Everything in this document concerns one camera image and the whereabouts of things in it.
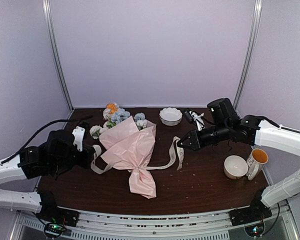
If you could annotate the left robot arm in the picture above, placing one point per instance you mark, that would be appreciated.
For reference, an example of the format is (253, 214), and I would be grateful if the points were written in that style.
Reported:
(61, 152)

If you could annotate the left aluminium corner post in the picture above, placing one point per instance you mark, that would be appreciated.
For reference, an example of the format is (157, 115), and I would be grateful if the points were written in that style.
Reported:
(55, 53)

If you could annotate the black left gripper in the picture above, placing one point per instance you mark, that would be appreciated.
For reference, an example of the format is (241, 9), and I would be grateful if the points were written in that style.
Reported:
(89, 151)

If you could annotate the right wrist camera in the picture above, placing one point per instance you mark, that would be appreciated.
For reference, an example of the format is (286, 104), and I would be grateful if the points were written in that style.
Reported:
(194, 118)

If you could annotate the fake flower bouquet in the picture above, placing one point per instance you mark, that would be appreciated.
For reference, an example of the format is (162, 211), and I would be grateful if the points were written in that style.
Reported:
(113, 115)

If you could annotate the aluminium corner post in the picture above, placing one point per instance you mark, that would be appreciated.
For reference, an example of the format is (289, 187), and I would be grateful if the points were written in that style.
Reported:
(55, 53)
(254, 30)

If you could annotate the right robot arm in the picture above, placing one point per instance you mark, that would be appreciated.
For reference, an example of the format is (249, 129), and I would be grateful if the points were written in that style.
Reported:
(252, 130)

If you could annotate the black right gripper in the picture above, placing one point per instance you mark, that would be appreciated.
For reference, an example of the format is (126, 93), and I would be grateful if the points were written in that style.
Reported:
(196, 141)

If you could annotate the aluminium front rail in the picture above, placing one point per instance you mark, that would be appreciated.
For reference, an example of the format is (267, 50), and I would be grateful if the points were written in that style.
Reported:
(183, 224)

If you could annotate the beige printed ribbon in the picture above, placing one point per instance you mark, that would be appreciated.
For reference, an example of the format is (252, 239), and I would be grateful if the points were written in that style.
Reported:
(136, 156)

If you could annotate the white scalloped dish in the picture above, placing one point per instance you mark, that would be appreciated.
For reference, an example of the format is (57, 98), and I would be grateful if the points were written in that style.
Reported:
(170, 116)

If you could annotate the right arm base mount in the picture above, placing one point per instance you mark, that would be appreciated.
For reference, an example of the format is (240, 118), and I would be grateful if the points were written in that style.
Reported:
(252, 220)

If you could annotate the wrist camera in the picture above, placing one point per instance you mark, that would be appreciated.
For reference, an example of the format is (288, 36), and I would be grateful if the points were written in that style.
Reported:
(79, 133)
(194, 118)

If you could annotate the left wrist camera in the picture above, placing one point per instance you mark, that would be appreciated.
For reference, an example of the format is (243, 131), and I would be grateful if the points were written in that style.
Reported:
(79, 133)

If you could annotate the floral mug orange inside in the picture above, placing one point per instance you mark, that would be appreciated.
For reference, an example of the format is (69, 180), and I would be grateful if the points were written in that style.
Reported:
(256, 162)

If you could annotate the right aluminium corner post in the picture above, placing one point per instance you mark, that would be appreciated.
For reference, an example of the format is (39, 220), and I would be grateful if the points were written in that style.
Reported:
(254, 30)

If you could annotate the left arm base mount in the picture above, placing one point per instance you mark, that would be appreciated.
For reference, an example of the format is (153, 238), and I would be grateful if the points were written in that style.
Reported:
(55, 220)

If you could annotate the white round bowl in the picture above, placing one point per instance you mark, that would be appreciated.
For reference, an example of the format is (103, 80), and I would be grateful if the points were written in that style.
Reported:
(235, 167)

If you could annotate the pink wrapping paper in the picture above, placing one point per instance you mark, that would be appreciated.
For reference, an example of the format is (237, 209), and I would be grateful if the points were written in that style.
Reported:
(140, 182)

